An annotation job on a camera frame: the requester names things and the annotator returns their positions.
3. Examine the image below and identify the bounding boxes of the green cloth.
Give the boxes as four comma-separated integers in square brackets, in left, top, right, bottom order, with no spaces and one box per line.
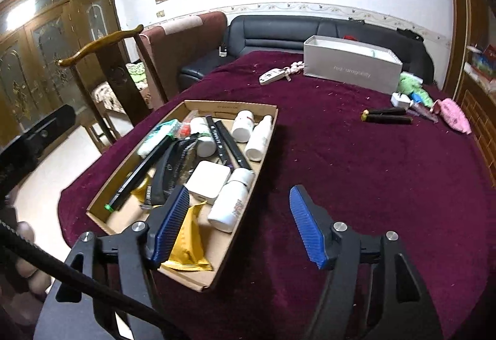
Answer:
[399,72,435,108]

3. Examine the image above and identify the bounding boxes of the wooden chair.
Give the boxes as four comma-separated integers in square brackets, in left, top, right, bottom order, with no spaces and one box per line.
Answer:
[56,24,171,154]

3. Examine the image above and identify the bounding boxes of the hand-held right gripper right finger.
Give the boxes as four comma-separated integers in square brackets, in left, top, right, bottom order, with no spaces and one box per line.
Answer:
[289,185,444,340]

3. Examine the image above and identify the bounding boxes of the wooden brick-pattern counter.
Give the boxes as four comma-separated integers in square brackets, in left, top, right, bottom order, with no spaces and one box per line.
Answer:
[442,0,496,170]

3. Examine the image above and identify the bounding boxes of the grey shoe box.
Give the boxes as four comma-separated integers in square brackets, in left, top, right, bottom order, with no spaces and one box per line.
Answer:
[303,35,404,96]

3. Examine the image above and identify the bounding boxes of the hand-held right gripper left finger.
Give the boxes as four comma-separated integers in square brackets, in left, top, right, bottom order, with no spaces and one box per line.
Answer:
[55,185,191,340]

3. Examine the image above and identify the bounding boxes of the black pens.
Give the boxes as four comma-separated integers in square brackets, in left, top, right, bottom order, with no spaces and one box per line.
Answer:
[361,107,407,121]

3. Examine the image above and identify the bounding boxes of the green white tissue pack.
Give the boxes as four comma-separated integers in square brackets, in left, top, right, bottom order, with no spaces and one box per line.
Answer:
[137,120,182,158]

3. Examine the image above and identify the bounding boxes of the white charger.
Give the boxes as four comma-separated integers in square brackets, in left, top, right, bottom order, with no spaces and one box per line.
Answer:
[391,92,412,110]

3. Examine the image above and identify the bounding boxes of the white key fob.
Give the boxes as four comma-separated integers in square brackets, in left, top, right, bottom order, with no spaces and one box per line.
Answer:
[259,63,305,86]

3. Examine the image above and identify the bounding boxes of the maroon tablecloth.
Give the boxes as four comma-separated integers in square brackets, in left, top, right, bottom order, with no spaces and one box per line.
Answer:
[58,50,496,340]

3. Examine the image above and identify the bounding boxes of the black marker pen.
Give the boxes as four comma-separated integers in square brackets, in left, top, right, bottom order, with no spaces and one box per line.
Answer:
[205,115,233,166]
[215,120,253,171]

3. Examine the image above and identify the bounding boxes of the wooden glass cabinet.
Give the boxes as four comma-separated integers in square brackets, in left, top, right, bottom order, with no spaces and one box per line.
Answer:
[0,0,130,162]

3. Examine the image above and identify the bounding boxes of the black tube gold cap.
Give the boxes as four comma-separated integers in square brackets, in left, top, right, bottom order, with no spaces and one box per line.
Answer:
[364,115,414,126]

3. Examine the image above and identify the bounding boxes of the black cloth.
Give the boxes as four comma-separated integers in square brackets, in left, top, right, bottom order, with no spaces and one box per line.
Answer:
[397,28,425,42]

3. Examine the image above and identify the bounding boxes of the yellow packet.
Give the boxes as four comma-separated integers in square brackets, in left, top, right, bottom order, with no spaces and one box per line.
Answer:
[161,201,214,273]

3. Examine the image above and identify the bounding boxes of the colourful cardboard box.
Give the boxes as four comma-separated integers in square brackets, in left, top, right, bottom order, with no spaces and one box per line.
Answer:
[471,45,496,81]

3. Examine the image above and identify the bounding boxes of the person's left hand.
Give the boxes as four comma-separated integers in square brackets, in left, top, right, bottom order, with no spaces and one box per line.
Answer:
[11,221,52,299]

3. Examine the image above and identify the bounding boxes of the pink towel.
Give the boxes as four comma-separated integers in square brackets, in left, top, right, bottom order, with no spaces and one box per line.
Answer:
[432,97,472,135]

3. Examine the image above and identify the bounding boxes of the white square case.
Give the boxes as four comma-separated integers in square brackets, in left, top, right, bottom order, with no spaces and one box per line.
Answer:
[184,161,231,206]

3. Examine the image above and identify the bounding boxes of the black cable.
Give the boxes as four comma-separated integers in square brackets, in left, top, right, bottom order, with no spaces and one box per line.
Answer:
[0,220,187,340]

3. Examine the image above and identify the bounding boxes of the black snack packet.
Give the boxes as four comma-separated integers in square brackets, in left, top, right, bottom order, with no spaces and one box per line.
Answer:
[149,132,202,207]

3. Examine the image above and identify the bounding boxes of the black leather sofa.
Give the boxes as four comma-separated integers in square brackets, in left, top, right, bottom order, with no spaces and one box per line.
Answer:
[179,15,435,92]

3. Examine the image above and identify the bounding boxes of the white pill bottle red label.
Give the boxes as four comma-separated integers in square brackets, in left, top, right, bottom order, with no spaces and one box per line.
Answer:
[207,182,249,233]
[231,110,255,143]

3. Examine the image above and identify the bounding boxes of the floral seat cushion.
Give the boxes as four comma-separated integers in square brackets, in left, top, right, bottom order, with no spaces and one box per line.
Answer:
[91,80,152,116]

